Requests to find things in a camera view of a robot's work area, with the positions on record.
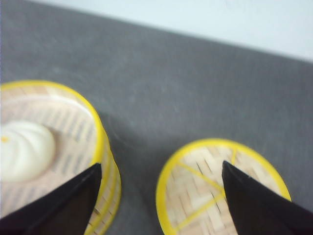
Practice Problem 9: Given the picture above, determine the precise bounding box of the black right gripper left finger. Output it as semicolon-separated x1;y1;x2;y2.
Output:
0;163;102;235

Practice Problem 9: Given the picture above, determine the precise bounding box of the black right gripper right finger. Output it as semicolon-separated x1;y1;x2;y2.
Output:
222;161;313;235

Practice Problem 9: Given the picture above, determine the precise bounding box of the woven bamboo steamer lid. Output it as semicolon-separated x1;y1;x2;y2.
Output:
156;139;291;235

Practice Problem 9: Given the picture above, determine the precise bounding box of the wooden steamer drawer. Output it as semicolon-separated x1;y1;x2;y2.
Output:
85;164;121;235
89;139;115;225
0;79;111;194

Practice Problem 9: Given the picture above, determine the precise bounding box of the white steamed bun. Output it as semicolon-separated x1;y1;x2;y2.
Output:
0;120;56;183

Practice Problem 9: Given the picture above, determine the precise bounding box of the white steamer liner cloth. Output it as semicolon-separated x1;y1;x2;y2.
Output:
0;95;95;216

